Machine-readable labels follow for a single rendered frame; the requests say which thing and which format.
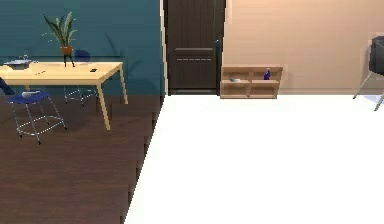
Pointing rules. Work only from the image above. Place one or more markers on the black chair with grey legs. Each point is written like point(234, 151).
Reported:
point(375, 63)

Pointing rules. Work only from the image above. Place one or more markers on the green potted house plant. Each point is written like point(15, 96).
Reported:
point(63, 31)

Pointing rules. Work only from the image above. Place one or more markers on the low wooden shelf unit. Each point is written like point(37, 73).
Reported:
point(250, 83)

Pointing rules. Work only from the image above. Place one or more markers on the dark brown room door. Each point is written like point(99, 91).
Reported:
point(195, 46)

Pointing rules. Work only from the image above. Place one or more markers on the small grey book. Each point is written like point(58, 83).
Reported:
point(235, 80)

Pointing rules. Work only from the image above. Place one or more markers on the blue bottle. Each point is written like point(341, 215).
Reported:
point(267, 74)

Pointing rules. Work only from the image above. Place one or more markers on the light wooden table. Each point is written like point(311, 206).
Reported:
point(66, 76)

